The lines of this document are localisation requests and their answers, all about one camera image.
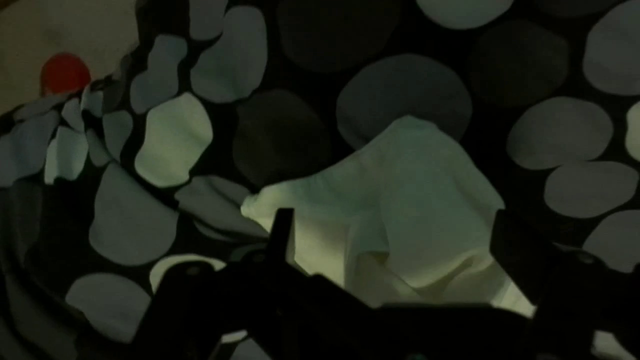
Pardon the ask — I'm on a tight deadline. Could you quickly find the white towel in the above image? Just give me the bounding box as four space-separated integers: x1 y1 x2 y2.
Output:
238 114 636 360

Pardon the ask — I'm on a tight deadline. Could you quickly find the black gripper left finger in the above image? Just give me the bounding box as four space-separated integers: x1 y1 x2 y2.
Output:
266 205 296 267

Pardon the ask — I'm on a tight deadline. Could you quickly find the small red object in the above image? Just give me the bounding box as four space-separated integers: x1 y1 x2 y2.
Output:
39 50 94 97

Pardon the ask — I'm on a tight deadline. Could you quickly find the black polka dot bedspread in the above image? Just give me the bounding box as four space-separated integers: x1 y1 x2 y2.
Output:
0 0 640 360

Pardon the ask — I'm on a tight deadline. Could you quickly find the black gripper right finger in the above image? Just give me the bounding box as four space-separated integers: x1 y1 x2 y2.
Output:
488 207 576 288

